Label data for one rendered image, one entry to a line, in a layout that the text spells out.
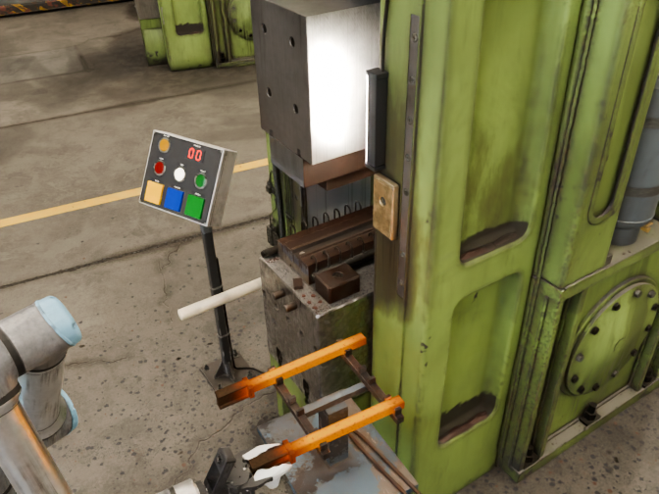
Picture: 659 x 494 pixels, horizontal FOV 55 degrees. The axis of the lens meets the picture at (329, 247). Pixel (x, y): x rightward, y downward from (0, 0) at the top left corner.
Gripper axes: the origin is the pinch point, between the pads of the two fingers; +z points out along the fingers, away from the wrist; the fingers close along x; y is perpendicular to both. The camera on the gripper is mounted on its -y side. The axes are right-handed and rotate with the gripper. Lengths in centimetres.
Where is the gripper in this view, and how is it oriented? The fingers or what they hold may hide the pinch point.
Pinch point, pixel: (280, 455)
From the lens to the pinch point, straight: 156.7
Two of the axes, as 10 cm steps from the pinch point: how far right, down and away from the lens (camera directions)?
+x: 4.7, 5.0, -7.3
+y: 0.2, 8.2, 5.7
